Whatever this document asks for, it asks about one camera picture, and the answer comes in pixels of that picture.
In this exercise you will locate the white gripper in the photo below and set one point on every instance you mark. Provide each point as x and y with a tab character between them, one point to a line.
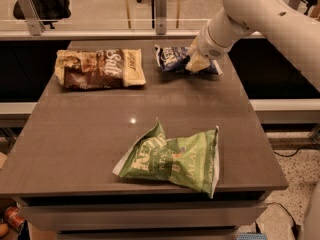
210	46

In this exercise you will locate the blue chip bag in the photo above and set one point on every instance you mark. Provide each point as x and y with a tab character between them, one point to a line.
172	59

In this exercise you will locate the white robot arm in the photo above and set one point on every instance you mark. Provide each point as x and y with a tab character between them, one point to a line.
295	35

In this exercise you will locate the green jalapeno chip bag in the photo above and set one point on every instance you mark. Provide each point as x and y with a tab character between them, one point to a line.
191	162

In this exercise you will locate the brown sea salt chip bag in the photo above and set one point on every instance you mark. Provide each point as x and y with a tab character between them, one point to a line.
102	69

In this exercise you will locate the dark bag on floor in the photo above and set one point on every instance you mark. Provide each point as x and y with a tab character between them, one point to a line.
50	11

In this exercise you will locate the glass barrier panel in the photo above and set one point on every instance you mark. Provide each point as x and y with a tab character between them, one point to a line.
121	15

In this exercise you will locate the blue object at bottom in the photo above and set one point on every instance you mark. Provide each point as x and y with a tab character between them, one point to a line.
251	236

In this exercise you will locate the grey drawer cabinet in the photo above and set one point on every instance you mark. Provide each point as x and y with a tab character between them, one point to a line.
141	211

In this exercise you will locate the red soda can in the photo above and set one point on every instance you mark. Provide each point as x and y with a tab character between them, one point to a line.
14	219

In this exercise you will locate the middle metal bracket post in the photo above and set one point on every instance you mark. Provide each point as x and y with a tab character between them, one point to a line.
161	16

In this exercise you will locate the left metal bracket post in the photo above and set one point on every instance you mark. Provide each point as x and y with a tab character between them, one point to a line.
32	19

